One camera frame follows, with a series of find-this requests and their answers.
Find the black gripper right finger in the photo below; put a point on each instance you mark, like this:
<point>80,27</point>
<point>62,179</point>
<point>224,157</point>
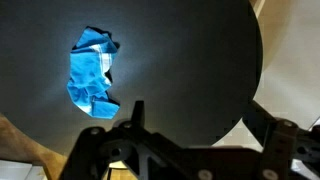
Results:
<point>283,146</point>

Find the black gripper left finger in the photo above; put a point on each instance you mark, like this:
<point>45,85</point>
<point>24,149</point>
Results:
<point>133,146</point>

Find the blue striped towel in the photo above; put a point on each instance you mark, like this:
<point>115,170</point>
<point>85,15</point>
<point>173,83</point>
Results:
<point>86,70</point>

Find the round black table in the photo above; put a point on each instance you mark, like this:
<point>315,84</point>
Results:
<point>186,66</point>

